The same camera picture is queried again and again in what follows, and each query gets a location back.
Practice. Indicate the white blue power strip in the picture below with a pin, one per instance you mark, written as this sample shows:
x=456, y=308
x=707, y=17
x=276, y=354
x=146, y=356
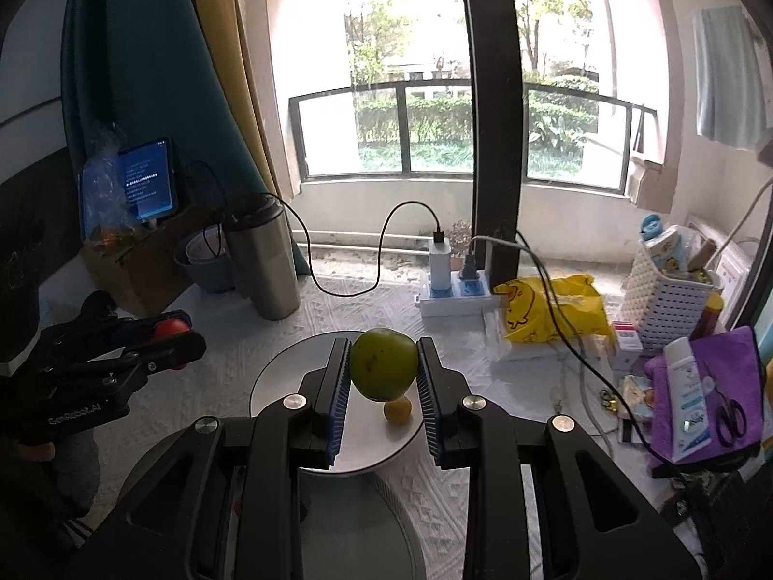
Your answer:
x=453, y=303

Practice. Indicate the green round fruit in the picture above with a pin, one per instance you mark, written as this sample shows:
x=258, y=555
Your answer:
x=383, y=362

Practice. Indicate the white plastic basket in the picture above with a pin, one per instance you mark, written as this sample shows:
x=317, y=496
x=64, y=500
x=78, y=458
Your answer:
x=661, y=305

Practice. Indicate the blue plastic bowl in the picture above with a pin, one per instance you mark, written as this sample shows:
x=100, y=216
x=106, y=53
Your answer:
x=202, y=275

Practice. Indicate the white round plate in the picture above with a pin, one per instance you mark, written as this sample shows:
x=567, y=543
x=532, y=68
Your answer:
x=281, y=377

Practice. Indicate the white textured tablecloth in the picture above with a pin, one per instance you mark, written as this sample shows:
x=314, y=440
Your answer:
x=181, y=386

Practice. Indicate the black balcony railing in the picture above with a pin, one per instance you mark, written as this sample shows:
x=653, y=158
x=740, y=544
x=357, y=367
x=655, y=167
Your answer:
x=362, y=175

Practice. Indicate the colourful printed packet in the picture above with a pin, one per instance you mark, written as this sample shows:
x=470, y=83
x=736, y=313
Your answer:
x=671, y=251

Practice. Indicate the light blue hanging towel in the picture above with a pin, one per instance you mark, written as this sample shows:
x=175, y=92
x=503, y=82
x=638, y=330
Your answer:
x=721, y=72

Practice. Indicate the cardboard box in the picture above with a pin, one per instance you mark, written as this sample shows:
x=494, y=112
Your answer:
x=151, y=266

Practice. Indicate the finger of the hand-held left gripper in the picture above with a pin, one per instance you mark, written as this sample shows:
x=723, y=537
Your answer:
x=115, y=317
x=139, y=356

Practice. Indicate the red tomato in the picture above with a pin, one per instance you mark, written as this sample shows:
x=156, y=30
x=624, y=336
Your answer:
x=170, y=326

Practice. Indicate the purple pouch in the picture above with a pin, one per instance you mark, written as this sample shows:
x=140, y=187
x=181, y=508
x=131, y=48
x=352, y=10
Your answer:
x=743, y=362

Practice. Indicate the white appliance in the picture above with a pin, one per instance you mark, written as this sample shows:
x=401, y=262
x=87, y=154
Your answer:
x=743, y=263

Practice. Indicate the red white small box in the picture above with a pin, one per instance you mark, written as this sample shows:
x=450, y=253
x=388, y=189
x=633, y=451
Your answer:
x=628, y=339

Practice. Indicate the dark window frame post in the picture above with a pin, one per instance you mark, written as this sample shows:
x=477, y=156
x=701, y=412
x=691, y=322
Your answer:
x=492, y=133

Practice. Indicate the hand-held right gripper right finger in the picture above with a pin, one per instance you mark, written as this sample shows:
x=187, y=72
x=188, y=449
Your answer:
x=427, y=399

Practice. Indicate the clear plastic bag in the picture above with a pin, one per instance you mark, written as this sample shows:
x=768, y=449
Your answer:
x=99, y=193

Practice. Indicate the black charger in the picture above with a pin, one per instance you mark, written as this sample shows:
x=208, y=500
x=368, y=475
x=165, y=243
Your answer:
x=468, y=267

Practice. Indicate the yellow plastic bag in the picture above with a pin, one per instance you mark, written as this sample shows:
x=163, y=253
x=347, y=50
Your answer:
x=555, y=308

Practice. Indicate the black scissors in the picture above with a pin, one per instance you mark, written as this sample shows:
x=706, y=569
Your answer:
x=731, y=414

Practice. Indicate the stainless steel tumbler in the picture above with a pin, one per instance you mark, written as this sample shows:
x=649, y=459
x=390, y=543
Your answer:
x=263, y=266

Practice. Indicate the yellow curtain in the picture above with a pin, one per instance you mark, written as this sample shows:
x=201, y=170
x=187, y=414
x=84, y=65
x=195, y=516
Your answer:
x=241, y=42

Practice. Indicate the teal curtain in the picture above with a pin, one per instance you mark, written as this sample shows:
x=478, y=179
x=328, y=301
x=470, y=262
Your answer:
x=151, y=72

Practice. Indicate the amber bottle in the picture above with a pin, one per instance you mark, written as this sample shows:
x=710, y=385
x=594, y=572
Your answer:
x=709, y=314

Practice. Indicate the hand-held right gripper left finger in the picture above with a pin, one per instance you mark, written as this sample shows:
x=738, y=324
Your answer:
x=338, y=399

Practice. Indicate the white lotion tube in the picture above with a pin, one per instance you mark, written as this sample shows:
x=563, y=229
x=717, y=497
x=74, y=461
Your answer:
x=688, y=399

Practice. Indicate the smartphone with lit screen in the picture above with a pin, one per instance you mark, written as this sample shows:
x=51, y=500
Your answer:
x=148, y=178

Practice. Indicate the white bowl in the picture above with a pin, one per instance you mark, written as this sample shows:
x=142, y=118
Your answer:
x=205, y=249

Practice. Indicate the small yellow-brown fruit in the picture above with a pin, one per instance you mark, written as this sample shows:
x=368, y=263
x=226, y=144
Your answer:
x=397, y=412

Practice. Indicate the person's left hand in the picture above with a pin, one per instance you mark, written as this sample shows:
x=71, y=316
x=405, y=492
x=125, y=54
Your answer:
x=29, y=450

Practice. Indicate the blue capped bottle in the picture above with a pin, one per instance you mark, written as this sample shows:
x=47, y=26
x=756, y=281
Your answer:
x=652, y=228

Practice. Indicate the white charger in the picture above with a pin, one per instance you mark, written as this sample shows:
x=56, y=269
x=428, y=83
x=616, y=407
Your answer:
x=439, y=266

